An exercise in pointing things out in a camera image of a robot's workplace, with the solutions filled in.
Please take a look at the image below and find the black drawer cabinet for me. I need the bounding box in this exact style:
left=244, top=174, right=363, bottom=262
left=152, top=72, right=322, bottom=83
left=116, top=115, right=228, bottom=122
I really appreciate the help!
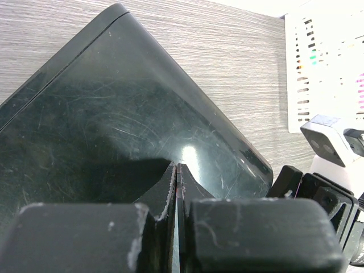
left=1, top=4, right=273, bottom=229

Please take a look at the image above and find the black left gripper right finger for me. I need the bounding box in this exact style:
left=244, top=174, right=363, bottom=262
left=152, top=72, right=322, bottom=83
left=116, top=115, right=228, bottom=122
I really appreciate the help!
left=177, top=164, right=345, bottom=272

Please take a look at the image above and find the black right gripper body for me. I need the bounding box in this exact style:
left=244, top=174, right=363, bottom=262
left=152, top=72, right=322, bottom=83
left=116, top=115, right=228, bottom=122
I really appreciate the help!
left=267, top=166, right=363, bottom=256

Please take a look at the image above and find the white mesh file organizer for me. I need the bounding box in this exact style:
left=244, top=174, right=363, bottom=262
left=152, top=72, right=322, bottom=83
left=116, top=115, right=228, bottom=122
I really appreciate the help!
left=284, top=1, right=363, bottom=133

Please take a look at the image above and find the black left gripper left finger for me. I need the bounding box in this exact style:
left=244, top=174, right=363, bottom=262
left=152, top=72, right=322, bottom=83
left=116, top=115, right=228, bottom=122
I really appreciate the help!
left=1, top=163, right=177, bottom=272

